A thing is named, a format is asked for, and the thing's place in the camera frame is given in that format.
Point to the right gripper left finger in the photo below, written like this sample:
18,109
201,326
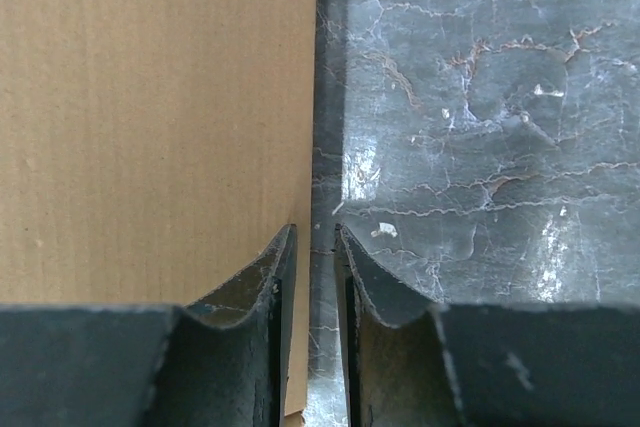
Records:
220,361

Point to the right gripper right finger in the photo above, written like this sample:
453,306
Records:
411,361

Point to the brown cardboard box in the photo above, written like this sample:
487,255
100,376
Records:
151,149

